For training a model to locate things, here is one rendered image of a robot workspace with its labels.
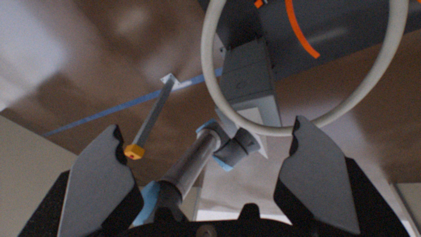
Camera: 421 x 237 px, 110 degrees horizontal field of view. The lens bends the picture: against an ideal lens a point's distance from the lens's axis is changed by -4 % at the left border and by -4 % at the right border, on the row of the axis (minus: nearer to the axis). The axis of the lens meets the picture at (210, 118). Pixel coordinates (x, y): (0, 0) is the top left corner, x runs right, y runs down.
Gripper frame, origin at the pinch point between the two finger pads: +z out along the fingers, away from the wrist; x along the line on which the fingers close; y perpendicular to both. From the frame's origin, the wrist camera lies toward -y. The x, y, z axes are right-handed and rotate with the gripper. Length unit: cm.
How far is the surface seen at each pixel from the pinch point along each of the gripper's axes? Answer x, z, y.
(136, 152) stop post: -65, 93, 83
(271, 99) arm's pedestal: 38, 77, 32
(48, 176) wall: -462, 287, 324
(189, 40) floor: -18, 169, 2
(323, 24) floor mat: 101, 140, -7
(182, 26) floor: -23, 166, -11
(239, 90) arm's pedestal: 21, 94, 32
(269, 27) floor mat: 57, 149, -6
